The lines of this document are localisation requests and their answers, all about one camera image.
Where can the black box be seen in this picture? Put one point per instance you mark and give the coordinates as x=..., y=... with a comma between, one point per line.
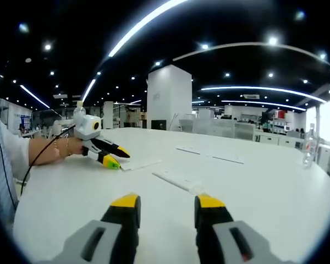
x=158, y=124

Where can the white short-sleeved shirt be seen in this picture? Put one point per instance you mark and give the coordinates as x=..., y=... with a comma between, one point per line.
x=8, y=145

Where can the shelf with red white boxes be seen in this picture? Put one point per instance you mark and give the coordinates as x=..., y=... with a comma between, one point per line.
x=284, y=119

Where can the curved ceiling light strip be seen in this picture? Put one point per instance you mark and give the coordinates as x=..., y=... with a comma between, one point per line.
x=264, y=104
x=264, y=89

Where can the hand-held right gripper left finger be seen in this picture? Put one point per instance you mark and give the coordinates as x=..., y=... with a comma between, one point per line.
x=110, y=233

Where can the ceiling air vent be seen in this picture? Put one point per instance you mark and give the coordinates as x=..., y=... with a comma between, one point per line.
x=251, y=96

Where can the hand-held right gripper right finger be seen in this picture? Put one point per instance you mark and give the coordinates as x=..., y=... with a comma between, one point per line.
x=211, y=233

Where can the clear acrylic plate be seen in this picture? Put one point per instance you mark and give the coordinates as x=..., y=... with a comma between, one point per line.
x=176, y=180

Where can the white desk partition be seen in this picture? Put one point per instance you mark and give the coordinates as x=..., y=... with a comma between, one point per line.
x=245, y=131

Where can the clear water bottle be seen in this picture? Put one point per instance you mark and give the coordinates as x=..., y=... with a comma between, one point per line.
x=310, y=148

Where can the person's left hand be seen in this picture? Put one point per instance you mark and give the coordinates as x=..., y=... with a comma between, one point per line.
x=76, y=146

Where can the long ceiling light strip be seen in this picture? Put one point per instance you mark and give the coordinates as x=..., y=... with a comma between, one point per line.
x=143, y=24

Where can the long white socket holder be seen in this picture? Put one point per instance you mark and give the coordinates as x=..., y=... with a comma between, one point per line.
x=225, y=159

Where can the striped blue garment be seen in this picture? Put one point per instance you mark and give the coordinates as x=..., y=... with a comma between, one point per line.
x=1, y=187

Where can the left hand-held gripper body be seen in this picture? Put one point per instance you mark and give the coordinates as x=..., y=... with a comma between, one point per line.
x=88, y=126

